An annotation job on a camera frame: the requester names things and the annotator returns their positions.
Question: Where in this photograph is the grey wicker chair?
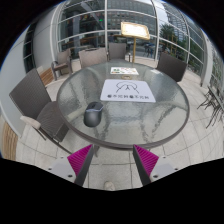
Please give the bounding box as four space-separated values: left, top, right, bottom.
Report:
51 49 72 79
157 52 187 82
109 43 126 59
9 69 70 153
79 48 107 68

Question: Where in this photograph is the round glass table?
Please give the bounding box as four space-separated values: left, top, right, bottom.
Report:
57 61 190 150

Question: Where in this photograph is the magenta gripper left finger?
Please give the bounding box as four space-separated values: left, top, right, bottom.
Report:
67 145 94 186

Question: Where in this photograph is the grey wicker chair back centre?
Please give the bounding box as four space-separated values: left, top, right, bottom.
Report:
109 43 126 59

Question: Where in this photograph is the dark grey computer mouse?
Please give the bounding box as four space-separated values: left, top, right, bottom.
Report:
84 102 103 127

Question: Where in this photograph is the small colourful menu card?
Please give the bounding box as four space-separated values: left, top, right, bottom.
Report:
110 67 139 75

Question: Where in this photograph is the black metal chair frame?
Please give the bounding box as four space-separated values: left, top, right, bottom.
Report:
198 87 224 127

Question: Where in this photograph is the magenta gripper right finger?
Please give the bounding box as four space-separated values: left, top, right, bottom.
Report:
133 145 159 186

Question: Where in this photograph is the gold menu board stand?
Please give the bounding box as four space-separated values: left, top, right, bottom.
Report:
120 21 151 64

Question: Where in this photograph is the white shoe tip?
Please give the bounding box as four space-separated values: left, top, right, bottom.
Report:
104 181 115 191

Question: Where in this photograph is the grey wicker chair right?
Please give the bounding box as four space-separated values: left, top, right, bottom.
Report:
157 52 187 82

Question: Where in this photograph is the grey wicker chair far left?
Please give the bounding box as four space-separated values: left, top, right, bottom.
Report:
51 49 72 79

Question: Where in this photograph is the white printed mat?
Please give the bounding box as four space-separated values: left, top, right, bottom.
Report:
100 79 156 103

